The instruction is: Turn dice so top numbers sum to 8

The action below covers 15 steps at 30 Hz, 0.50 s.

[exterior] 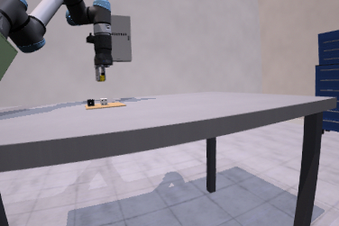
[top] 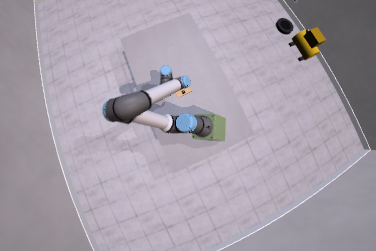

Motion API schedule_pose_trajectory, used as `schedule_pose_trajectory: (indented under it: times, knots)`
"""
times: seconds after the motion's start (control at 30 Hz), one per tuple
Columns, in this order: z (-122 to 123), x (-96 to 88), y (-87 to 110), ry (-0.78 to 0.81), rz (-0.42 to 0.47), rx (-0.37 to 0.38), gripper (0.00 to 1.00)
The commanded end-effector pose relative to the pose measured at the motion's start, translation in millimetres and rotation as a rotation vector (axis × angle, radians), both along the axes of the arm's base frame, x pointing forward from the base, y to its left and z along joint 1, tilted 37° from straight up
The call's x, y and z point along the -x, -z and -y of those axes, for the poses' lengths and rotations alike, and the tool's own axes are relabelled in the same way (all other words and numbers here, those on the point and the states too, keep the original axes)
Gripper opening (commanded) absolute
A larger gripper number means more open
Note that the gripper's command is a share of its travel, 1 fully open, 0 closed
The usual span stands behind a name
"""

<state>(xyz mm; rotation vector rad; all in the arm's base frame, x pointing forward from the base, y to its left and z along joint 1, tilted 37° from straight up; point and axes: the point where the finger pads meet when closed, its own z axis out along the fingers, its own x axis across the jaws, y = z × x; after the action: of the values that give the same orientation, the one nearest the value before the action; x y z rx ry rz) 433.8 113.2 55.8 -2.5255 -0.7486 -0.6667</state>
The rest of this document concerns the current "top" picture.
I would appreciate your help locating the peach flat mat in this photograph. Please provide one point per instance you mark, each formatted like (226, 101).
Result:
(187, 90)

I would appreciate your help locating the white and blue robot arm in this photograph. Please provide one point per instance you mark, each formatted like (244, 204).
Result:
(133, 105)

